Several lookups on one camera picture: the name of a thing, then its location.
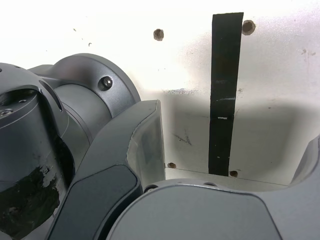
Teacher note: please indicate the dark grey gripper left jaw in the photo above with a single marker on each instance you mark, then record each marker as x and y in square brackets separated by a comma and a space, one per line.
[105, 175]

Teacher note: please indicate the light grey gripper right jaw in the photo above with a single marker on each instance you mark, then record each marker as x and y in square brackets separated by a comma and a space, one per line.
[200, 215]

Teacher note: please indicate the black tape strip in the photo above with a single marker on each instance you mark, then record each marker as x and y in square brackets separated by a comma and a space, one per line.
[223, 75]

